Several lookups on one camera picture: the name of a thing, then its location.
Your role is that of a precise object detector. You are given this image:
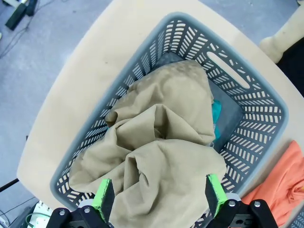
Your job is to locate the orange garment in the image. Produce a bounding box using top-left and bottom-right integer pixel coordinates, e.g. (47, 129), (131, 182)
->
(242, 140), (304, 228)

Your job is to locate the black floor block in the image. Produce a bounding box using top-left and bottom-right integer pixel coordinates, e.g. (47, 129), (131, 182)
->
(5, 3), (27, 31)

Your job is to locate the beige garment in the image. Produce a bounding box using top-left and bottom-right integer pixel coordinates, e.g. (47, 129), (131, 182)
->
(68, 60), (228, 228)

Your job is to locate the person in black T-shirt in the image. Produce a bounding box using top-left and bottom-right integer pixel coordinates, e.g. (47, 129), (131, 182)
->
(276, 40), (304, 98)

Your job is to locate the person's right forearm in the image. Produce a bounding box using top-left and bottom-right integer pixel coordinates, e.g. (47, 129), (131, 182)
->
(273, 9), (304, 48)

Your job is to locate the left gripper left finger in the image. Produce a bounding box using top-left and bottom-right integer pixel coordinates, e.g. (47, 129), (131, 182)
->
(47, 178), (116, 228)

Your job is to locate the person's right hand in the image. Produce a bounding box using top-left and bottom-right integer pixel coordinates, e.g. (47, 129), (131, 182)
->
(260, 35), (285, 64)

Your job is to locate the white power strip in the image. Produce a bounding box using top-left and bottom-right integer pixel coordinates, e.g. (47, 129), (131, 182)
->
(30, 200), (54, 228)

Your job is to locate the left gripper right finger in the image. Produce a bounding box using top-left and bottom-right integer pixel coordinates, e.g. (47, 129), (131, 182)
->
(204, 174), (278, 228)

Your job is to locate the teal garment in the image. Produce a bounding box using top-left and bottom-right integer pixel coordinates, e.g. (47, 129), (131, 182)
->
(210, 99), (223, 141)

